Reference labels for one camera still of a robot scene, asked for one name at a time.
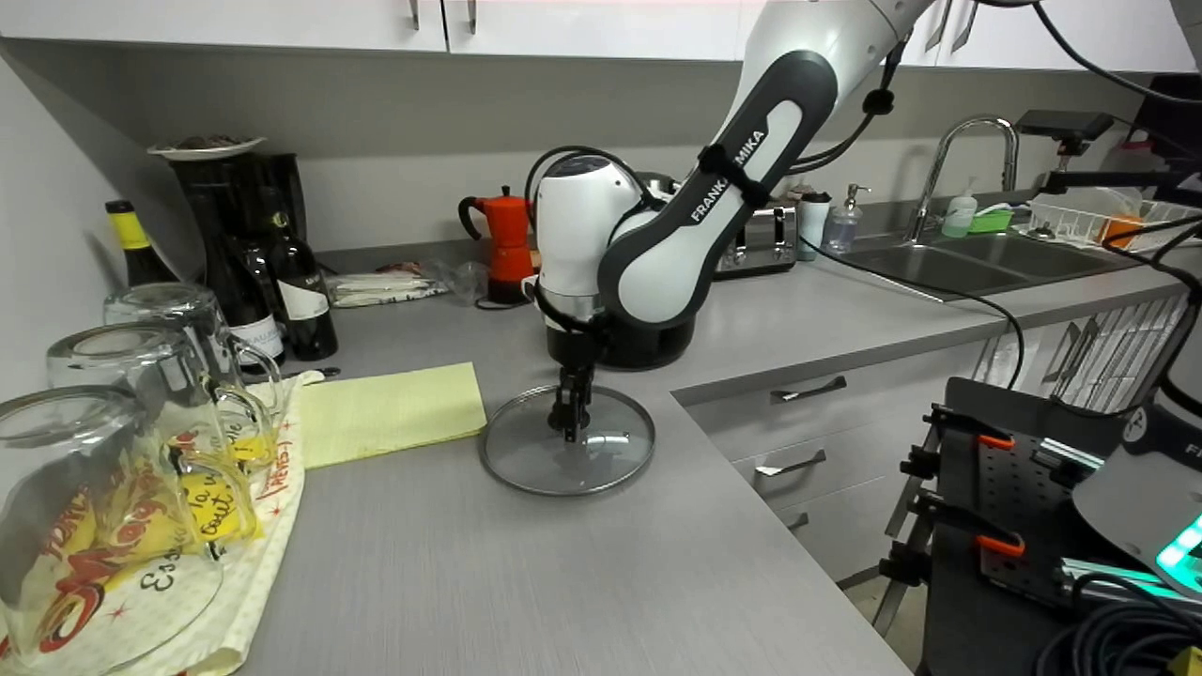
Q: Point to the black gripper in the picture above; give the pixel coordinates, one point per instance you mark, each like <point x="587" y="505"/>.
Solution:
<point x="577" y="348"/>

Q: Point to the glass pot lid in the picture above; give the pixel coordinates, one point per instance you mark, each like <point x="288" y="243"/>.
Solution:
<point x="614" y="453"/>

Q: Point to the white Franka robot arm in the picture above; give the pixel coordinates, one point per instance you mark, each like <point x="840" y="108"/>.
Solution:
<point x="676" y="250"/>

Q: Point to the red moka pot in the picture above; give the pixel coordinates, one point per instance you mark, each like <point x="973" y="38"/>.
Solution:
<point x="504" y="247"/>

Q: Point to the yellow cloth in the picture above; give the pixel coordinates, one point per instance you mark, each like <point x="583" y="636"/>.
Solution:
<point x="389" y="413"/>

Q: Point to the white packet tray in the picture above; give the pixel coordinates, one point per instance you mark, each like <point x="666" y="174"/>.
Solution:
<point x="379" y="287"/>

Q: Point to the stainless steel toaster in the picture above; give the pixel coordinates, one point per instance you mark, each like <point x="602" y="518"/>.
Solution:
<point x="765" y="243"/>

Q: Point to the dark wine bottle white label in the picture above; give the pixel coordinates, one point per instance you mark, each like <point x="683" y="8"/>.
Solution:
<point x="306" y="306"/>

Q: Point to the white cup black lid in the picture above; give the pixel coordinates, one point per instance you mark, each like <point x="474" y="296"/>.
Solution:
<point x="816" y="220"/>

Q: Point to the upturned drinking glasses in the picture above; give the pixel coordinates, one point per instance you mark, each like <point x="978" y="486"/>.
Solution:
<point x="266" y="500"/>

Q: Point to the dark bottle white base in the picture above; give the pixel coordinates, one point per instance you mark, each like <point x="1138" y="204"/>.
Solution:
<point x="256" y="327"/>

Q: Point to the clear soap dispenser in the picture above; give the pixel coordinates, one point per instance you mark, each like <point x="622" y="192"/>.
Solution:
<point x="850" y="225"/>

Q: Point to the black coffee machine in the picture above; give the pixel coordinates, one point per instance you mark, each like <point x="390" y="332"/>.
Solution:
<point x="236" y="212"/>

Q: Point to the plain glass mug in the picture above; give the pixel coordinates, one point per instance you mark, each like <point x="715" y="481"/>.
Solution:
<point x="171" y="306"/>

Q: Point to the glass mug yellow print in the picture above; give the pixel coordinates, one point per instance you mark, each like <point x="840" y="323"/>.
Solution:
<point x="150" y="378"/>

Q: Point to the green dish soap bottle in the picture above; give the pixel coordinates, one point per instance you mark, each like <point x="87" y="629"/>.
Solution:
<point x="959" y="217"/>

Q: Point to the steel kitchen sink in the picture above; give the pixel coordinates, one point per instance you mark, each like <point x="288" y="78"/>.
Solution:
<point x="989" y="263"/>

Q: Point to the black stand orange clamps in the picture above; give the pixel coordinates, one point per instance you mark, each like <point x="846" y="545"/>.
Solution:
<point x="999" y="500"/>

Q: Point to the white plate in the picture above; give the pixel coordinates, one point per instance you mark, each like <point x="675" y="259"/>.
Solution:
<point x="207" y="147"/>

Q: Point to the green sponge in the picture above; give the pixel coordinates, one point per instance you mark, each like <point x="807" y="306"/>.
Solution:
<point x="991" y="220"/>

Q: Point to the wine bottle yellow cap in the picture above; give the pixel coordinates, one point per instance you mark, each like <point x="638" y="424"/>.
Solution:
<point x="136" y="247"/>

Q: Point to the large printed glass mug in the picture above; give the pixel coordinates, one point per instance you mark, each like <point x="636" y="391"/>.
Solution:
<point x="87" y="527"/>

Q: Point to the chrome kitchen faucet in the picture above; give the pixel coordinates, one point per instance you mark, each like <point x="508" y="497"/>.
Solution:
<point x="1009" y="143"/>

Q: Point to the white dish rack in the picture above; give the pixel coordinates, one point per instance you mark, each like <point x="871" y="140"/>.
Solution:
<point x="1089" y="212"/>

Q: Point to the orange cup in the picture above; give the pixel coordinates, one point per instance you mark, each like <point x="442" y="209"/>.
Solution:
<point x="1122" y="229"/>

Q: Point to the grey device teal lights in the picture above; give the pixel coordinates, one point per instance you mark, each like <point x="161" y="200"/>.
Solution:
<point x="1147" y="510"/>

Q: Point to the black mounted camera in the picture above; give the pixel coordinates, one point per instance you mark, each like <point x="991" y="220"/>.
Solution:
<point x="1065" y="124"/>

